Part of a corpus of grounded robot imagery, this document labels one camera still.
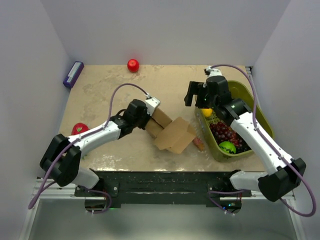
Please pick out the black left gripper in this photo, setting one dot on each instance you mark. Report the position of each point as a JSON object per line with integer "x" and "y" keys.
{"x": 147, "y": 117}

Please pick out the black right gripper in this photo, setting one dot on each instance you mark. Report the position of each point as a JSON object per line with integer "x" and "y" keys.
{"x": 195, "y": 88}

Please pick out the brown cardboard box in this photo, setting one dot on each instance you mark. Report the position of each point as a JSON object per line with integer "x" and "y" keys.
{"x": 171, "y": 135}

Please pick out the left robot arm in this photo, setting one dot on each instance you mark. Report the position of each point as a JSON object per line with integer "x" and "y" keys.
{"x": 61, "y": 160}

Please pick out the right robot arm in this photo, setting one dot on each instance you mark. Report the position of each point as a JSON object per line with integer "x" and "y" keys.
{"x": 281, "y": 170}

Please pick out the purple white rectangular box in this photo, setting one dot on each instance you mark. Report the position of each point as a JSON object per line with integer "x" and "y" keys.
{"x": 75, "y": 71}

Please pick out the orange in basket front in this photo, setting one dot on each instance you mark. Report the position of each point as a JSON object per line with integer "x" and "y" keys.
{"x": 207, "y": 112}

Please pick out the olive green plastic basket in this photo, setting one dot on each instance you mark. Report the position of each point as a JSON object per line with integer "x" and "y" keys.
{"x": 238, "y": 90}

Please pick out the red apple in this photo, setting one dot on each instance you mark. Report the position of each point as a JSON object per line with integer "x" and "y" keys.
{"x": 133, "y": 65}

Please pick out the dark red grape bunch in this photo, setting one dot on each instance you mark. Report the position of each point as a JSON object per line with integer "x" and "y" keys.
{"x": 221, "y": 133}

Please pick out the pink toy ice cream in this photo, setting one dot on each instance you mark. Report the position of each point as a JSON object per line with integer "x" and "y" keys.
{"x": 198, "y": 143}

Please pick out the red dragon fruit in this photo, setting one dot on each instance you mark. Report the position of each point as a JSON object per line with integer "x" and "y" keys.
{"x": 79, "y": 128}

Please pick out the green round toy fruit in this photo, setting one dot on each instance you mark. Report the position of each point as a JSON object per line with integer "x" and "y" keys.
{"x": 227, "y": 148}

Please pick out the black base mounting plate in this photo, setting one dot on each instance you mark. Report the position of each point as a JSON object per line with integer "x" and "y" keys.
{"x": 164, "y": 188}

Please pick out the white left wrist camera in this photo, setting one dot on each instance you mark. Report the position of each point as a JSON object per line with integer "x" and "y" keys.
{"x": 152, "y": 103}

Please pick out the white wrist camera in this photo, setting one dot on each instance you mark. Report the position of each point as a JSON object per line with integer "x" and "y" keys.
{"x": 212, "y": 72}
{"x": 152, "y": 103}

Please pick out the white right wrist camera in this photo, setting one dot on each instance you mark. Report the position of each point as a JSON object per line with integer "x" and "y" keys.
{"x": 212, "y": 72}

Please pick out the aluminium frame rail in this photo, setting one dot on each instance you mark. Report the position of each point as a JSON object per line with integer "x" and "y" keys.
{"x": 71, "y": 191}

